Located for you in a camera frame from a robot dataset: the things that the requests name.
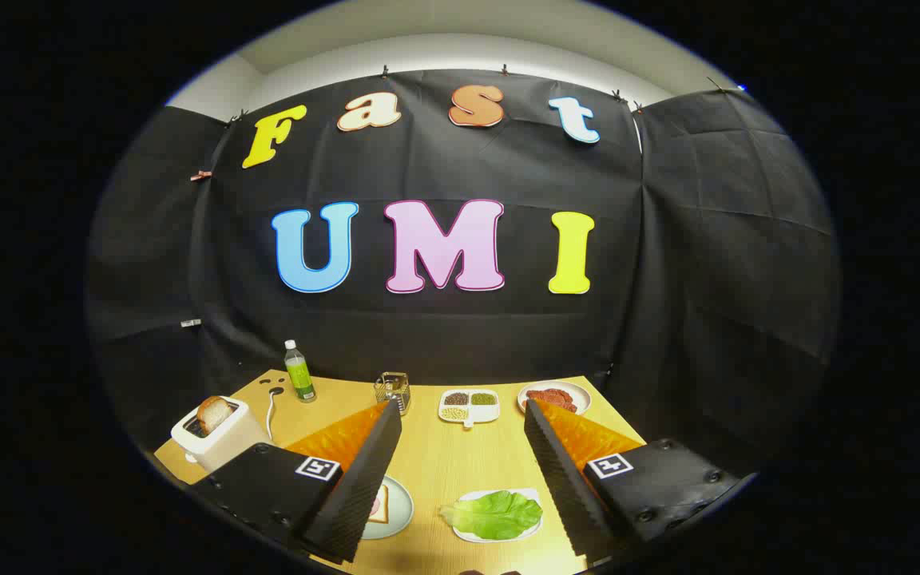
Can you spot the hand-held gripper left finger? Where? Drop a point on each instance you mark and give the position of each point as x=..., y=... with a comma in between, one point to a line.
x=364, y=479

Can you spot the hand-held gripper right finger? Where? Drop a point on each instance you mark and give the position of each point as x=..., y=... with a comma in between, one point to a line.
x=560, y=479

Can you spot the green lettuce leaf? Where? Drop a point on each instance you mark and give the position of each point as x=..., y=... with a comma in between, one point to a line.
x=492, y=515

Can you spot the toasted bread slice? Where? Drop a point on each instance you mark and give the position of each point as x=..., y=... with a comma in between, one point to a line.
x=214, y=414

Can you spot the white bread slice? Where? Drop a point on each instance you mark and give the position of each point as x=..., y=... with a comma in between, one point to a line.
x=383, y=511

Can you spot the pale green plate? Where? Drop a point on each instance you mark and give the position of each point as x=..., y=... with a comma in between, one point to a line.
x=401, y=507

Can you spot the brown meat steak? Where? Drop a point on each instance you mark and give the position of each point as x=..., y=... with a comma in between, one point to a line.
x=552, y=397

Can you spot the round white plate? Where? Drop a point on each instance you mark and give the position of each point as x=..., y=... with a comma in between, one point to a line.
x=581, y=393

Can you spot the square white plate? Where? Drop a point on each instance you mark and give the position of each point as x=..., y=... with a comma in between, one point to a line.
x=468, y=496

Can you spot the white divided dish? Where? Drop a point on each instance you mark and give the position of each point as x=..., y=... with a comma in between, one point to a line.
x=488, y=414

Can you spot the pile of green beans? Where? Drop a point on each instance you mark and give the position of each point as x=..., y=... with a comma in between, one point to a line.
x=484, y=398

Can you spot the pile of yellow beans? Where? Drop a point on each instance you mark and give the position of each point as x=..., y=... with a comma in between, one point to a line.
x=454, y=413

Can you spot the green label plastic bottle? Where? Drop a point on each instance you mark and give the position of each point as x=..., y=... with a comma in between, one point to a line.
x=300, y=379

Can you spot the pile of dark beans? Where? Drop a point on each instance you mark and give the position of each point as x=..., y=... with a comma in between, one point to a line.
x=457, y=398

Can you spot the white toaster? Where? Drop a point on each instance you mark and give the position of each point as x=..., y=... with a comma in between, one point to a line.
x=220, y=449

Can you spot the black backdrop cloth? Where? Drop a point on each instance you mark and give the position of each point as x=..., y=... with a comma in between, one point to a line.
x=428, y=335

